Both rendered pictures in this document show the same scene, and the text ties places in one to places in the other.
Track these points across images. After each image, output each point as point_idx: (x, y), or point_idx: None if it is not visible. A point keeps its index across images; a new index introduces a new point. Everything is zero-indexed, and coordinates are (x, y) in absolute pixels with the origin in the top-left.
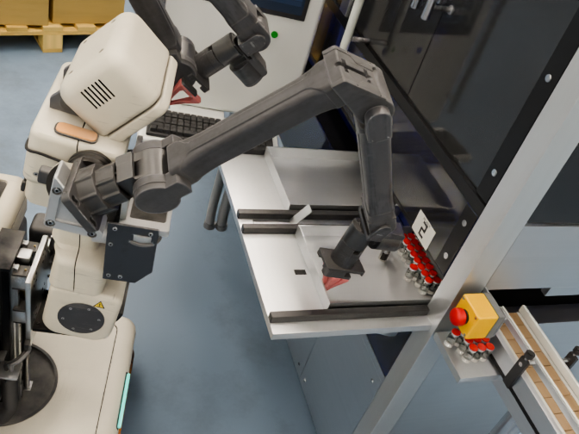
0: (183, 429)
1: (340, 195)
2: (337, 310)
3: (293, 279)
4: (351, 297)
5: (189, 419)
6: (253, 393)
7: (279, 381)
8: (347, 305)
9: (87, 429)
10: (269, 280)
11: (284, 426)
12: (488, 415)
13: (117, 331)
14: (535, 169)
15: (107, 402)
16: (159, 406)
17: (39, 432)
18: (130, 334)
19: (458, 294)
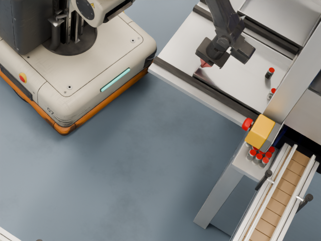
0: (150, 125)
1: (289, 26)
2: (196, 80)
3: (193, 51)
4: (218, 82)
5: (157, 123)
6: (207, 137)
7: (230, 143)
8: (204, 82)
9: (84, 79)
10: (178, 42)
11: (208, 167)
12: (304, 237)
13: (141, 43)
14: (307, 45)
15: (104, 74)
16: (149, 104)
17: (62, 65)
18: (147, 49)
19: (263, 115)
